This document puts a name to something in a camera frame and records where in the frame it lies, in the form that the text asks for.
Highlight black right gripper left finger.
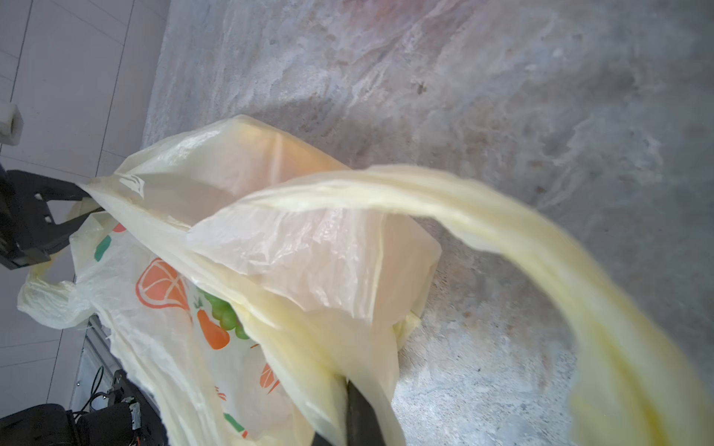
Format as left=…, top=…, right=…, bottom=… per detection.
left=312, top=433, right=332, bottom=446

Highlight green grape bunch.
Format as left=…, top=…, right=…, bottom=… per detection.
left=202, top=291, right=250, bottom=340

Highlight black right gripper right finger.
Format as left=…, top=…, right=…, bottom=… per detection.
left=346, top=382, right=386, bottom=446

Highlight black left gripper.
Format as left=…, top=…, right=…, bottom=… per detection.
left=1, top=169, right=103, bottom=271

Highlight cream plastic fruit-print bag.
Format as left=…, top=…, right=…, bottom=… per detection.
left=18, top=115, right=713, bottom=445

